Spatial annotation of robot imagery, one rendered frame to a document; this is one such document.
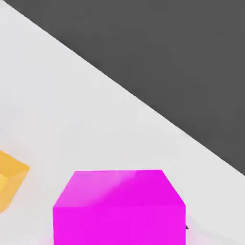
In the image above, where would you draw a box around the small orange cube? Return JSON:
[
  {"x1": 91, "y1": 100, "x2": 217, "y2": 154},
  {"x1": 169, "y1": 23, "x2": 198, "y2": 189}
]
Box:
[{"x1": 0, "y1": 150, "x2": 31, "y2": 214}]

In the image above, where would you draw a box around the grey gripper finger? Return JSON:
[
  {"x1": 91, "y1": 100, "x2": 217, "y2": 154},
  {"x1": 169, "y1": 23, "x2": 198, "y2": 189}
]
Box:
[{"x1": 185, "y1": 223, "x2": 212, "y2": 245}]

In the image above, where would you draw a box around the small magenta cube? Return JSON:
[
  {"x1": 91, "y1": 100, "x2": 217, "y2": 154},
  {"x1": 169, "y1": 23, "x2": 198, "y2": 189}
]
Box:
[{"x1": 52, "y1": 169, "x2": 186, "y2": 245}]

